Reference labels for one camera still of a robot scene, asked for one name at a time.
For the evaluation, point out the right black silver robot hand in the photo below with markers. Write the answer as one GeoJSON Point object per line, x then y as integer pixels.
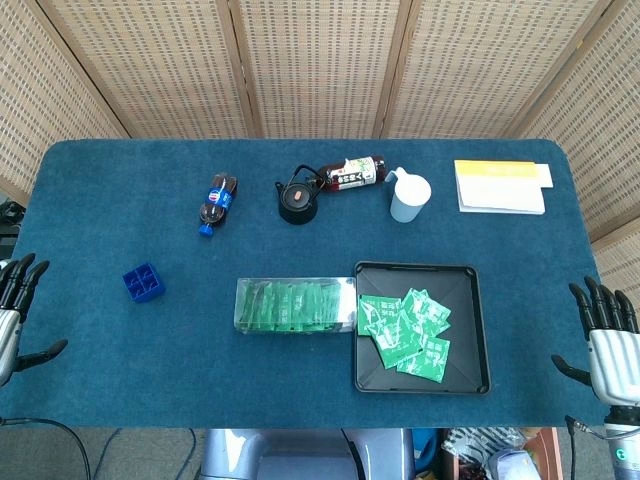
{"type": "Point", "coordinates": [615, 355]}

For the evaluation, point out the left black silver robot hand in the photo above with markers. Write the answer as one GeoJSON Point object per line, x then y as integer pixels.
{"type": "Point", "coordinates": [10, 320]}

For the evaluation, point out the clear plastic box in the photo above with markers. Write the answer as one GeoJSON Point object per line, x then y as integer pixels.
{"type": "Point", "coordinates": [295, 305]}

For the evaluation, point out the black square plastic tray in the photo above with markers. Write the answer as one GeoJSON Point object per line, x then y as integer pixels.
{"type": "Point", "coordinates": [465, 320]}

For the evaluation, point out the green tea bag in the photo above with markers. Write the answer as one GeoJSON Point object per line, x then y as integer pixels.
{"type": "Point", "coordinates": [375, 312]}
{"type": "Point", "coordinates": [395, 345]}
{"type": "Point", "coordinates": [427, 361]}
{"type": "Point", "coordinates": [247, 307]}
{"type": "Point", "coordinates": [425, 306]}
{"type": "Point", "coordinates": [442, 326]}
{"type": "Point", "coordinates": [284, 306]}

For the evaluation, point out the red-label drink bottle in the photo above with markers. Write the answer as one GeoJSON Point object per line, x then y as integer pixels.
{"type": "Point", "coordinates": [350, 177]}

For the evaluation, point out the black equipment beside table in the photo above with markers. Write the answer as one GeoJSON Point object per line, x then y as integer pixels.
{"type": "Point", "coordinates": [9, 225]}

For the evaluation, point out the blue plastic grid block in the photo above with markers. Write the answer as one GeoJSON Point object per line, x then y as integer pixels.
{"type": "Point", "coordinates": [144, 284]}

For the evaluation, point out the blue table cloth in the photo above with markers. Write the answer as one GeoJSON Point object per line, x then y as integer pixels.
{"type": "Point", "coordinates": [150, 360]}

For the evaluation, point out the brown box with clutter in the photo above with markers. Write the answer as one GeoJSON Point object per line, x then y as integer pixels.
{"type": "Point", "coordinates": [490, 455]}

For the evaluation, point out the yellow white book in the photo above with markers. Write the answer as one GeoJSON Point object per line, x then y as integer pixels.
{"type": "Point", "coordinates": [500, 187]}

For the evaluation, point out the pepsi cola bottle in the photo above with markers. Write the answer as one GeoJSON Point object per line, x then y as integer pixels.
{"type": "Point", "coordinates": [216, 205]}

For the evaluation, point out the white plastic pitcher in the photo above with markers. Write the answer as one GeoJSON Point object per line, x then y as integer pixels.
{"type": "Point", "coordinates": [409, 197]}

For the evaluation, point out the black cast iron teapot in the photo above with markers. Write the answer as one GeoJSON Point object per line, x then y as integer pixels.
{"type": "Point", "coordinates": [297, 202]}

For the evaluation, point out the grey blue robot torso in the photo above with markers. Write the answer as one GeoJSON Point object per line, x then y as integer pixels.
{"type": "Point", "coordinates": [300, 455]}

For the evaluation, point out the woven bamboo folding screen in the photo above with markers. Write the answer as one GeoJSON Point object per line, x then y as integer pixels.
{"type": "Point", "coordinates": [320, 65]}

